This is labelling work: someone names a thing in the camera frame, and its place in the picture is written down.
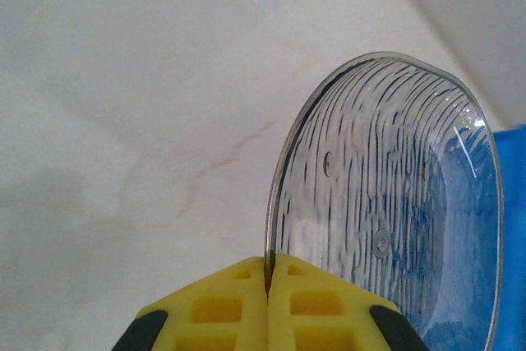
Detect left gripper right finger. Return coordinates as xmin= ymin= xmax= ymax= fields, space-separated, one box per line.
xmin=266 ymin=254 xmax=431 ymax=351

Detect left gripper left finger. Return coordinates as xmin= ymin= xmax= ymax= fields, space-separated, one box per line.
xmin=110 ymin=256 xmax=270 ymax=351

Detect blue plastic bin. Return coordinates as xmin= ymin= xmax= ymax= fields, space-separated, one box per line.
xmin=491 ymin=122 xmax=526 ymax=351

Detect smoky clear glass plate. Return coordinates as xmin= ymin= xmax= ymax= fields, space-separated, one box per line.
xmin=262 ymin=50 xmax=505 ymax=351

